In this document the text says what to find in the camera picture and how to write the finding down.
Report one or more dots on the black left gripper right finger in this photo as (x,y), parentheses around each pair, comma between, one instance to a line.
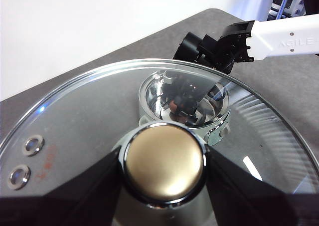
(249,203)

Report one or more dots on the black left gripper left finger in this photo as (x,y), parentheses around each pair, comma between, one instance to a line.
(74,203)

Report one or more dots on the glass lid with green knob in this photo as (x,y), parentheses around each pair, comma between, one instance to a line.
(74,123)

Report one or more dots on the white lab equipment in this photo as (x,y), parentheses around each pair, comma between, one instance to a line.
(284,4)

